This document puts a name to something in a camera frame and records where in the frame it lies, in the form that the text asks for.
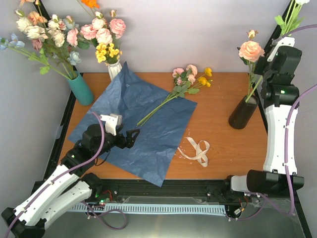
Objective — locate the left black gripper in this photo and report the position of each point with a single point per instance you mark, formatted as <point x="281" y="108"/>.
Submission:
<point x="130" y="142"/>

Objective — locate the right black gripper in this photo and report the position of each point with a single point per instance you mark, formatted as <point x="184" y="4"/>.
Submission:
<point x="258" y="65"/>

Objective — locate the white flower stem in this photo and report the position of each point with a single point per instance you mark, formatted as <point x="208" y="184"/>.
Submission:
<point x="250" y="51"/>

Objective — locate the blue paper bouquet wrapper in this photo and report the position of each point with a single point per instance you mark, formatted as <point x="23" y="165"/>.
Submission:
<point x="133" y="98"/>

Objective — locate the black cylinder table edge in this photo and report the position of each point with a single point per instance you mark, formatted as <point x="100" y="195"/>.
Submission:
<point x="243" y="112"/>

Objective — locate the cream printed ribbon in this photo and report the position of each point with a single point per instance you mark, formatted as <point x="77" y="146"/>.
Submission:
<point x="201" y="154"/>

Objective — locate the pink yellow flower bouquet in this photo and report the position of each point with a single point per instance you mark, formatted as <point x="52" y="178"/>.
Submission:
<point x="186" y="81"/>

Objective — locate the peach rose stem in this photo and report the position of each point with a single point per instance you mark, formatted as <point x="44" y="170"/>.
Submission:
<point x="250" y="52"/>

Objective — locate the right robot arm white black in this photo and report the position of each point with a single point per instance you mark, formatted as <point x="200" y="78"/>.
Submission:
<point x="279" y="174"/>

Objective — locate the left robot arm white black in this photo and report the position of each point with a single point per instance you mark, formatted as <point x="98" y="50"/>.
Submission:
<point x="68" y="185"/>

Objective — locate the teal cylindrical vase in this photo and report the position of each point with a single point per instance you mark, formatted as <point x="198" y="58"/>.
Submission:
<point x="81" y="89"/>

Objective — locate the white ribbed vase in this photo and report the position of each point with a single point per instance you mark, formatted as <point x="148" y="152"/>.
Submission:
<point x="114" y="69"/>

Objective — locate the pink yellow flowers white vase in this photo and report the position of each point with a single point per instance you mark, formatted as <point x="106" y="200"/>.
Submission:
<point x="103" y="34"/>

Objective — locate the mixed flowers in teal vase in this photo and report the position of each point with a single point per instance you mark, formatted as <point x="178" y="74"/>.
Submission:
<point x="52" y="50"/>

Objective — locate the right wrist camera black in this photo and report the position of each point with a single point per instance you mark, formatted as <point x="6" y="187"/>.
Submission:
<point x="286" y="60"/>

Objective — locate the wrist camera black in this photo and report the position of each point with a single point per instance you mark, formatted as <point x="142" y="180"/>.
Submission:
<point x="286" y="60"/>
<point x="91" y="138"/>

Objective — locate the black frame post right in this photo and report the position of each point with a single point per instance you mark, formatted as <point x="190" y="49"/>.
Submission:
<point x="285" y="23"/>

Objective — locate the black frame post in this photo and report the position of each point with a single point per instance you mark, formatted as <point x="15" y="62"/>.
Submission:
<point x="40" y="8"/>
<point x="285" y="23"/>

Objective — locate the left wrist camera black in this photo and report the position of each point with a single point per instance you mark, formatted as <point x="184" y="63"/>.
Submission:
<point x="91" y="138"/>

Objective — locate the light blue slotted cable duct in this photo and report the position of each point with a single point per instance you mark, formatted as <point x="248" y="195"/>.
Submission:
<point x="162" y="209"/>

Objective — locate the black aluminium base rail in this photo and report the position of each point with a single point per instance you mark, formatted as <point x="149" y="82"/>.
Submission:
<point x="205" y="190"/>

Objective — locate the black frame post left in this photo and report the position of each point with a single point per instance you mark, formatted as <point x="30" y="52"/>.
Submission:
<point x="40" y="8"/>

